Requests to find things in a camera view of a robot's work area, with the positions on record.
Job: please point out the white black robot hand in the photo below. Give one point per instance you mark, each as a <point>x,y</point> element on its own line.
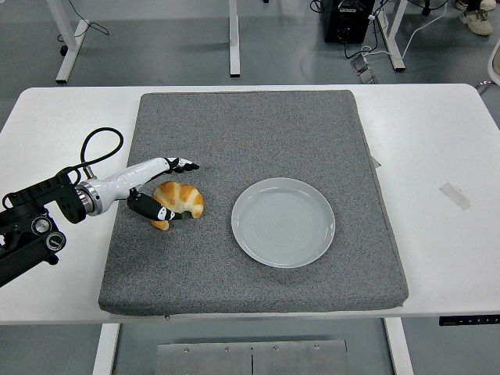
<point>133,176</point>

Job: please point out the golden croissant bread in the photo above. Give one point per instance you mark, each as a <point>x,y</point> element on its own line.
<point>185,197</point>

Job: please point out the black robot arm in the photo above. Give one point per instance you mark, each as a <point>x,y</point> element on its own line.
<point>35,250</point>

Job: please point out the pale grey round plate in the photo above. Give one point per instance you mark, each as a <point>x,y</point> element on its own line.
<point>283,224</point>

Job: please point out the grey metal plate with screws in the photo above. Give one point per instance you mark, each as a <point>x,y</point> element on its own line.
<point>250,357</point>

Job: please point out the grey speckled square mat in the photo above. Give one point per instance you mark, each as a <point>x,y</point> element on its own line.
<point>250,129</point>

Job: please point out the white background desk leg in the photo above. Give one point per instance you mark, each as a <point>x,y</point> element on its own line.
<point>72,47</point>
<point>394,39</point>
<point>234,39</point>

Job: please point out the white table leg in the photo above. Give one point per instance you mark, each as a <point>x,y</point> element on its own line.
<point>104,349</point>
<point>399,347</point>

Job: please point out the grey mat tag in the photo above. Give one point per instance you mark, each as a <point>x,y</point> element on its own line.
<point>376,162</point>

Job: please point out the grey foot pedal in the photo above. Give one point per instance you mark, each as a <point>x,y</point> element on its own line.
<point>364,70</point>

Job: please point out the black equipment box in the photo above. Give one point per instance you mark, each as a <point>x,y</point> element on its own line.
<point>345,23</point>

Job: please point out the clear tape strip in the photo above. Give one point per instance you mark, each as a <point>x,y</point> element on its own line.
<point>455,196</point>

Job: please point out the black table control panel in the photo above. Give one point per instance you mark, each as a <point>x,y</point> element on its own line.
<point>468,320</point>

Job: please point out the person's foot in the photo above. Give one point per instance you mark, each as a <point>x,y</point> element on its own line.
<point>487,4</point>
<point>476,22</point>

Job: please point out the white chair edge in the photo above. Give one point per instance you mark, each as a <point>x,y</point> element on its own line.
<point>495,64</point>

